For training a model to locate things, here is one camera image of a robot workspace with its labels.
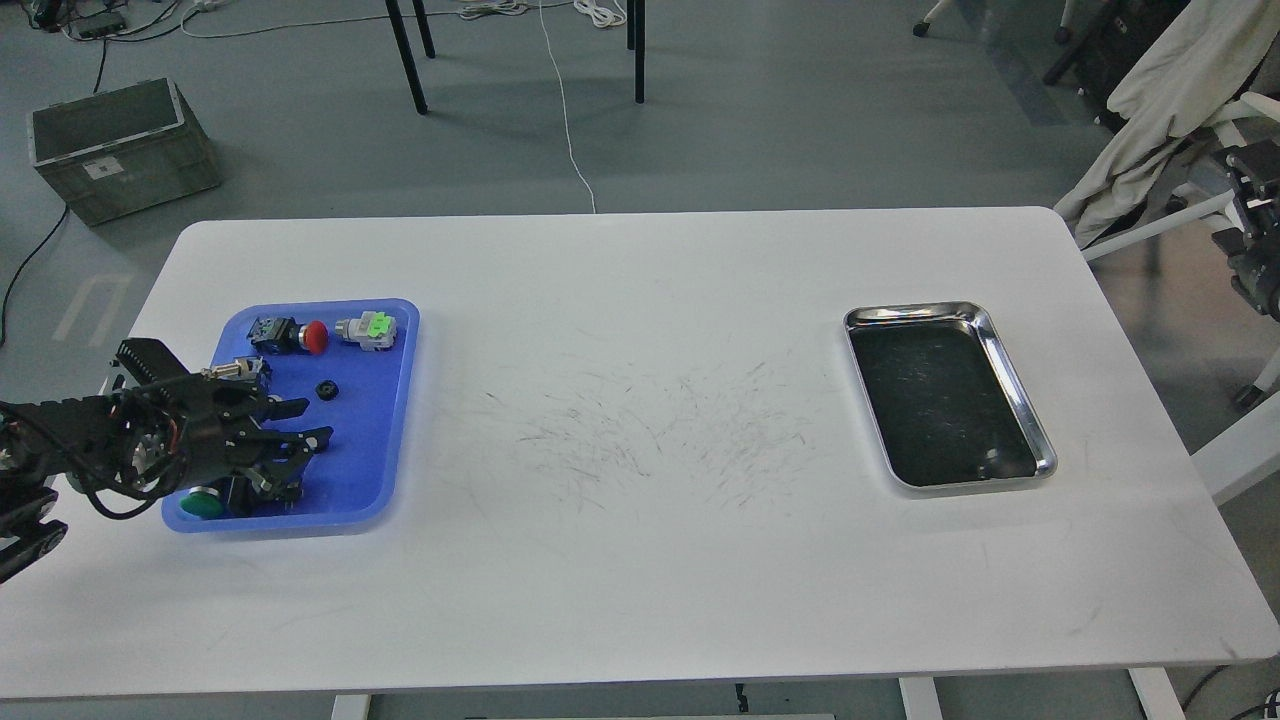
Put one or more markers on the grey green plastic crate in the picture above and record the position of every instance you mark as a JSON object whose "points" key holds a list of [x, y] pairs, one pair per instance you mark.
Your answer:
{"points": [[112, 154]]}

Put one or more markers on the blue plastic tray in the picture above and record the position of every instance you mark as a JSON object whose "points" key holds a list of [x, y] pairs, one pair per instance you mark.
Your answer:
{"points": [[353, 480]]}

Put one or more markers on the beige cloth on chair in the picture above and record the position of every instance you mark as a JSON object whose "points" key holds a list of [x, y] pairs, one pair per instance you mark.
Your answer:
{"points": [[1193, 68]]}

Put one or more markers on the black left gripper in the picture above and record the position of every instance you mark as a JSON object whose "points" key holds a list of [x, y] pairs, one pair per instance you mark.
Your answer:
{"points": [[183, 429]]}

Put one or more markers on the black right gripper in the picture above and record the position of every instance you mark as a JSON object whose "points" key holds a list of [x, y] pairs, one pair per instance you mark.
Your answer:
{"points": [[1253, 172]]}

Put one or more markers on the grey green switch part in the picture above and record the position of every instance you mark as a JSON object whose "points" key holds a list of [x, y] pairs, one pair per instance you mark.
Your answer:
{"points": [[372, 331]]}

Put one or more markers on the black table leg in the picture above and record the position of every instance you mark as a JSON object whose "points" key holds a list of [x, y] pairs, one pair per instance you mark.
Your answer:
{"points": [[636, 43], [422, 22], [406, 56]]}

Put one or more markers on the silver metal tray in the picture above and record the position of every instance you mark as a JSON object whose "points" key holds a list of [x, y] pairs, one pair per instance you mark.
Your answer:
{"points": [[951, 414]]}

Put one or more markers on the red push button switch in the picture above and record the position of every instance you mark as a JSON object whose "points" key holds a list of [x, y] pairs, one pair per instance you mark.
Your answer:
{"points": [[283, 335]]}

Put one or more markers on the yellow push button switch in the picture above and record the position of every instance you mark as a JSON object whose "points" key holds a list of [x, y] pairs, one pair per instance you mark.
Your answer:
{"points": [[252, 368]]}

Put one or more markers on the small black gear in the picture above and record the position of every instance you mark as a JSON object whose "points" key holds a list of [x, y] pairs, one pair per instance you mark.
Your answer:
{"points": [[326, 390]]}

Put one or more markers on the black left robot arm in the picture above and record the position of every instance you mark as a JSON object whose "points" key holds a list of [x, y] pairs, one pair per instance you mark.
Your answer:
{"points": [[74, 437]]}

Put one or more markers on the green push button switch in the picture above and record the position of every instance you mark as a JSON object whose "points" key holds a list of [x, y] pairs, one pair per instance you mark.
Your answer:
{"points": [[204, 503]]}

